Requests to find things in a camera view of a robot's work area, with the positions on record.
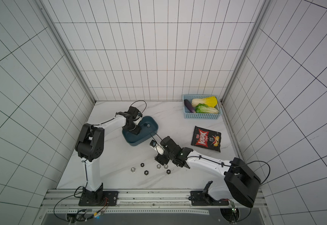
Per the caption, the dark teal storage box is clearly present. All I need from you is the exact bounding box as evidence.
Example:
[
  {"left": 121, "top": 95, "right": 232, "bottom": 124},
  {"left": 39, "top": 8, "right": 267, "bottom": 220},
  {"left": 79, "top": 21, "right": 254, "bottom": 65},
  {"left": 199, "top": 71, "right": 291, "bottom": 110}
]
[{"left": 122, "top": 116, "right": 159, "bottom": 146}]

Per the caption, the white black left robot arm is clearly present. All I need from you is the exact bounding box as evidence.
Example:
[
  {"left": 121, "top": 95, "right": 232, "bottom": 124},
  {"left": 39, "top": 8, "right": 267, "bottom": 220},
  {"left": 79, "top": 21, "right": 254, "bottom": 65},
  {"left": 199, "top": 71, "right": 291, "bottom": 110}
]
[{"left": 75, "top": 110, "right": 142, "bottom": 192}]

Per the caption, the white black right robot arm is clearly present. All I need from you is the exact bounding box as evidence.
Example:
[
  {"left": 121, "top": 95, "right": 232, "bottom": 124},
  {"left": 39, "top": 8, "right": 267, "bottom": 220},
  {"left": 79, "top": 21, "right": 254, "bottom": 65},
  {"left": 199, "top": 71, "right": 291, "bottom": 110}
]
[{"left": 150, "top": 137, "right": 261, "bottom": 208}]

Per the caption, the light blue perforated basket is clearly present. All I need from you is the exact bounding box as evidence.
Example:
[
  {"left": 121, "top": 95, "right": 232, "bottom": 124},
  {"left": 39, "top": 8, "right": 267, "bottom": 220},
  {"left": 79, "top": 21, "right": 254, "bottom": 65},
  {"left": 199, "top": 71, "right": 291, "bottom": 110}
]
[{"left": 182, "top": 94, "right": 222, "bottom": 120}]

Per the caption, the black red chips bag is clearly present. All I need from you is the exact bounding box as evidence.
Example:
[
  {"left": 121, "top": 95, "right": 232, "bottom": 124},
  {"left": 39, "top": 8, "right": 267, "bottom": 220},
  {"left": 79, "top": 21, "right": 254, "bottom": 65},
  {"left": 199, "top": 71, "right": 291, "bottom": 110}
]
[{"left": 191, "top": 126, "right": 221, "bottom": 152}]

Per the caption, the purple eggplant toy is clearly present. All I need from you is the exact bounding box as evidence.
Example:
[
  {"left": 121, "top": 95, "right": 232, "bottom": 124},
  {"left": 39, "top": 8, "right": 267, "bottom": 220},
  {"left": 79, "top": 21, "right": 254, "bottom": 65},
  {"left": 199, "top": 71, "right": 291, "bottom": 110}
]
[{"left": 184, "top": 99, "right": 196, "bottom": 113}]

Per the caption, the green lettuce toy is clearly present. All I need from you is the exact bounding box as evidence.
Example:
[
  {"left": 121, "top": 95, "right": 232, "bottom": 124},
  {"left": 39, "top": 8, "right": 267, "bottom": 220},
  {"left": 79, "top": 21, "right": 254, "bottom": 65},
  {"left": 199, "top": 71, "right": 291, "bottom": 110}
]
[{"left": 195, "top": 104, "right": 219, "bottom": 114}]

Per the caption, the yellow napa cabbage toy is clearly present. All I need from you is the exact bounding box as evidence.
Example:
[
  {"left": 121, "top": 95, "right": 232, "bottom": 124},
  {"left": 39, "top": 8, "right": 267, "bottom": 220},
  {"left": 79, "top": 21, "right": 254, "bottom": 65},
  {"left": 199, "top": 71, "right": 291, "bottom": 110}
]
[{"left": 191, "top": 96, "right": 218, "bottom": 108}]

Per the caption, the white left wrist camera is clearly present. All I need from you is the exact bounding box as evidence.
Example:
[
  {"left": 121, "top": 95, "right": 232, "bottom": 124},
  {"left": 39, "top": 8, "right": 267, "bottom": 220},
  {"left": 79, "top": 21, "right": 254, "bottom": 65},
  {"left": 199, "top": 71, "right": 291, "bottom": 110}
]
[{"left": 127, "top": 106, "right": 142, "bottom": 121}]

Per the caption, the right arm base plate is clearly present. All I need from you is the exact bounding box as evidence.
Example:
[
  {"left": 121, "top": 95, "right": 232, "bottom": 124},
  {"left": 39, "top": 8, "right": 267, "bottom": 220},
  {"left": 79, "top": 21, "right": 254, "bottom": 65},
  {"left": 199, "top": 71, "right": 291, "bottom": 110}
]
[{"left": 188, "top": 181, "right": 229, "bottom": 206}]

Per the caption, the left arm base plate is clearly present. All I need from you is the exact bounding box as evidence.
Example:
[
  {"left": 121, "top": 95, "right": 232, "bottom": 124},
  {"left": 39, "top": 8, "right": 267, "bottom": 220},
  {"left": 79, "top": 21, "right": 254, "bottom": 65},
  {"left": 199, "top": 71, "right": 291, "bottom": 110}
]
[{"left": 78, "top": 190, "right": 119, "bottom": 207}]

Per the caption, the aluminium mounting rail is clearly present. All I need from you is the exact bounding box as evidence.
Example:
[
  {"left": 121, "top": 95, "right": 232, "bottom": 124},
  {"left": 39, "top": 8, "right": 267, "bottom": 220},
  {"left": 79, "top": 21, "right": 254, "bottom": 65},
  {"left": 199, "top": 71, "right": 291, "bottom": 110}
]
[{"left": 41, "top": 188, "right": 266, "bottom": 216}]

